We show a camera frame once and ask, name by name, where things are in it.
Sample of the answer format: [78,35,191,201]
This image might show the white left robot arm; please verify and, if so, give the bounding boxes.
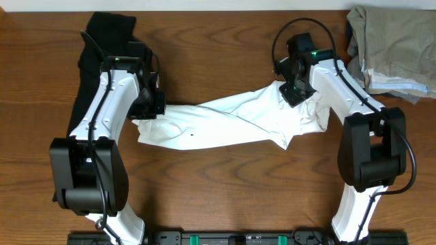
[49,69,166,244]

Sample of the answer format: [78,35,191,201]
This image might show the white t-shirt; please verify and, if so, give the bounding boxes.
[133,80,330,150]

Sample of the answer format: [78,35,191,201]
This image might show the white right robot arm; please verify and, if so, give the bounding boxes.
[275,51,410,244]

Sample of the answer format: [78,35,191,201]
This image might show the light blue folded cloth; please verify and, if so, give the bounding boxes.
[361,66,429,104]

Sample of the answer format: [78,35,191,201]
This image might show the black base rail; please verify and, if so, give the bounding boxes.
[66,229,409,245]

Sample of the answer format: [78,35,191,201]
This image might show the black garment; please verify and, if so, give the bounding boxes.
[54,12,144,139]

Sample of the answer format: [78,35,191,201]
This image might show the khaki grey garment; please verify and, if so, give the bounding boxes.
[347,5,435,98]

